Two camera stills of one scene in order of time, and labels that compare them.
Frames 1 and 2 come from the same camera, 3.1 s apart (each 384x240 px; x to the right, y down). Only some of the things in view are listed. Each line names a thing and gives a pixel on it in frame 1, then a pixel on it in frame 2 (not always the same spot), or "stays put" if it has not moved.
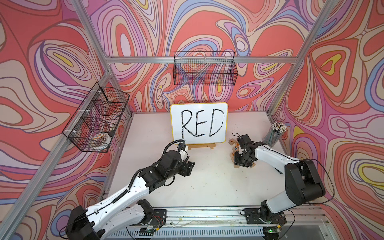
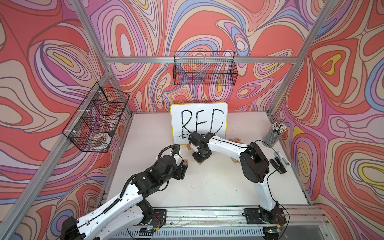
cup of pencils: (274, 133) stays put
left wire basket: (93, 126) stays put
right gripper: (237, 161) → (199, 160)
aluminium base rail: (229, 224) stays put
